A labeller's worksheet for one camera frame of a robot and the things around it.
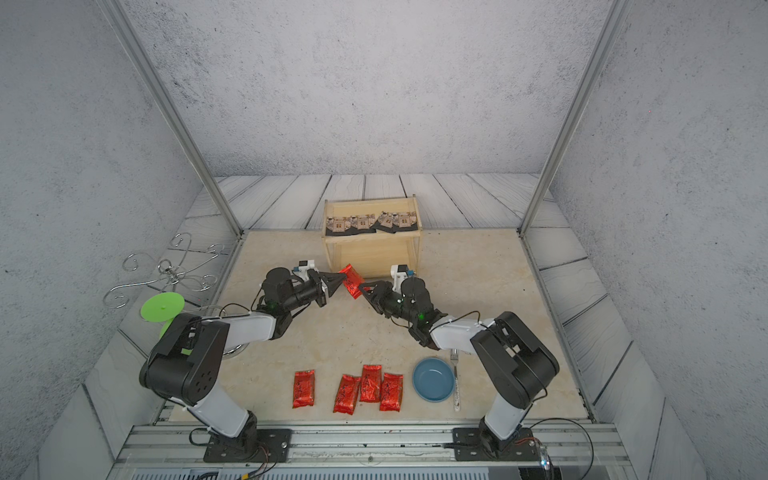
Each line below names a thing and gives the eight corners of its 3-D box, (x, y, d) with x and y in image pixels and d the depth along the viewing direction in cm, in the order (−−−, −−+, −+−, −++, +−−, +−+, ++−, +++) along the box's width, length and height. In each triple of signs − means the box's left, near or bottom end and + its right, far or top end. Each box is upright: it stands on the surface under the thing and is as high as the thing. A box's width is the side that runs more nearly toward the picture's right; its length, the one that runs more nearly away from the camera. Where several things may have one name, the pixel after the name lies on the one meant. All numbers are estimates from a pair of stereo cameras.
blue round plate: (413, 402, 81) (413, 399, 79) (411, 360, 88) (411, 357, 87) (455, 402, 81) (457, 399, 79) (450, 360, 88) (451, 357, 87)
